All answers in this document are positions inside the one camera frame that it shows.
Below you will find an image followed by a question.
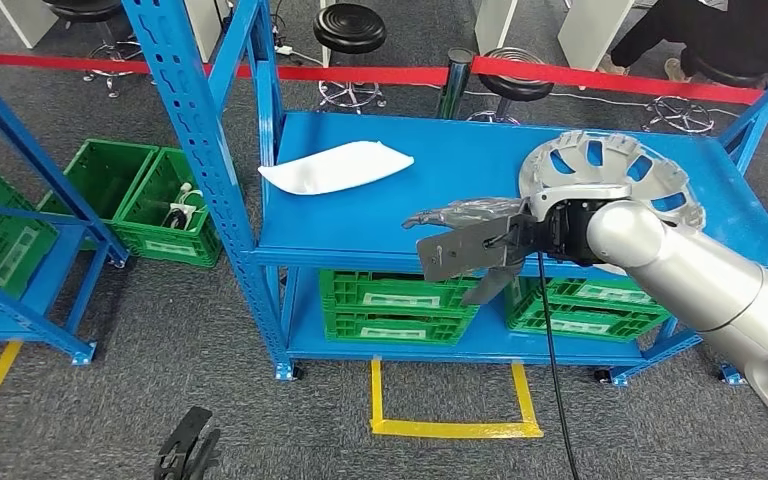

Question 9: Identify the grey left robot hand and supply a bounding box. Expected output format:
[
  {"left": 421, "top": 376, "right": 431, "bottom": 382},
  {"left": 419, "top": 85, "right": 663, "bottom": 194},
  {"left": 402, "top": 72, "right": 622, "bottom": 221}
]
[{"left": 185, "top": 429, "right": 223, "bottom": 480}]

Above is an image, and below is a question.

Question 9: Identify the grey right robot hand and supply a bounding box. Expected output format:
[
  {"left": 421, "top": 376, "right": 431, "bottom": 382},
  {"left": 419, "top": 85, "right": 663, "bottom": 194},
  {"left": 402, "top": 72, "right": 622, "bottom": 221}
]
[{"left": 402, "top": 197, "right": 532, "bottom": 306}]

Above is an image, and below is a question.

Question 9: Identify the silver wheel cover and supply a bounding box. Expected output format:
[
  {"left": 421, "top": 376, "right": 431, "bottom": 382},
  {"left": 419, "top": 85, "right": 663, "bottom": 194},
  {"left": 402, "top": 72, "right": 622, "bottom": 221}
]
[{"left": 518, "top": 130, "right": 708, "bottom": 276}]

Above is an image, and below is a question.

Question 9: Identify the white and black part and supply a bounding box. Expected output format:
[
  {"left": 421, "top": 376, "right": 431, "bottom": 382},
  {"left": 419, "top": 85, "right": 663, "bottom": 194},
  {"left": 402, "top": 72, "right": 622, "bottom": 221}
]
[{"left": 161, "top": 183, "right": 206, "bottom": 232}]

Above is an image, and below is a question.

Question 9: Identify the black round stool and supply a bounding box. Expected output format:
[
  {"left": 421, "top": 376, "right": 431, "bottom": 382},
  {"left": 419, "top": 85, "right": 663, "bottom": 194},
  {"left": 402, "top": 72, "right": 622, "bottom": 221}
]
[
  {"left": 642, "top": 52, "right": 768, "bottom": 136},
  {"left": 466, "top": 47, "right": 556, "bottom": 126},
  {"left": 312, "top": 3, "right": 389, "bottom": 115},
  {"left": 42, "top": 0, "right": 143, "bottom": 99}
]

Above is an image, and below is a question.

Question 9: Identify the white plastic trim panel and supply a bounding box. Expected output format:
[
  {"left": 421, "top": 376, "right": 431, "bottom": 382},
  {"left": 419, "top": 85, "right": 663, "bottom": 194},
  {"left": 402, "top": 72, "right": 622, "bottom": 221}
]
[{"left": 258, "top": 139, "right": 416, "bottom": 197}]

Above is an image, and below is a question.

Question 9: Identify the red barrier belt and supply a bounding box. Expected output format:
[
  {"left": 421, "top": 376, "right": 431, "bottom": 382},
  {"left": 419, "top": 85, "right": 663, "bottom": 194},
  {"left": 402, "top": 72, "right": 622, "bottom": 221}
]
[
  {"left": 470, "top": 56, "right": 768, "bottom": 111},
  {"left": 0, "top": 51, "right": 452, "bottom": 87}
]

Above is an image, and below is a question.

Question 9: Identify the open green plastic crate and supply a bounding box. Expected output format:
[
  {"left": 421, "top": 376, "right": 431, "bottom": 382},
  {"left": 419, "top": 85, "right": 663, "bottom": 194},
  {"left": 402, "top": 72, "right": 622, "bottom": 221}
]
[
  {"left": 38, "top": 139, "right": 160, "bottom": 223},
  {"left": 113, "top": 146, "right": 223, "bottom": 270}
]

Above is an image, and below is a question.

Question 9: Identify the yellow floor tape square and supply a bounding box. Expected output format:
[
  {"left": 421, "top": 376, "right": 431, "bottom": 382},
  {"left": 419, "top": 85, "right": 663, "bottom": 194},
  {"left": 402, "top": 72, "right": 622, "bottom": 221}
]
[{"left": 370, "top": 357, "right": 544, "bottom": 440}]

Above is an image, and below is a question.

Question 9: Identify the person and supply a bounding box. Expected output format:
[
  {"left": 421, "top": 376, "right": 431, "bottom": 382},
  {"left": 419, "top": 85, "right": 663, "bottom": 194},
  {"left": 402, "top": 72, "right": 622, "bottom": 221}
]
[{"left": 599, "top": 0, "right": 768, "bottom": 91}]

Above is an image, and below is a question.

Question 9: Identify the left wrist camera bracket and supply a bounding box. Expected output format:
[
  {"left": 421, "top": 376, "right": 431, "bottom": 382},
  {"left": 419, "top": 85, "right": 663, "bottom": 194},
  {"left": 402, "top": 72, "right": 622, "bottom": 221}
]
[{"left": 153, "top": 405, "right": 214, "bottom": 480}]

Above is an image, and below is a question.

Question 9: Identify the chrome barrier post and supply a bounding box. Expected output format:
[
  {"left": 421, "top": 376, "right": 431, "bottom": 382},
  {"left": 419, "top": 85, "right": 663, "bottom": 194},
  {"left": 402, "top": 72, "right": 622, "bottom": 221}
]
[{"left": 435, "top": 47, "right": 477, "bottom": 121}]

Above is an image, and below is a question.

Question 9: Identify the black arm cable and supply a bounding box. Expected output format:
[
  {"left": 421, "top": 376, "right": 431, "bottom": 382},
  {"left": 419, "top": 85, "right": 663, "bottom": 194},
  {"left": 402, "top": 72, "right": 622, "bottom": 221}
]
[{"left": 537, "top": 251, "right": 581, "bottom": 480}]

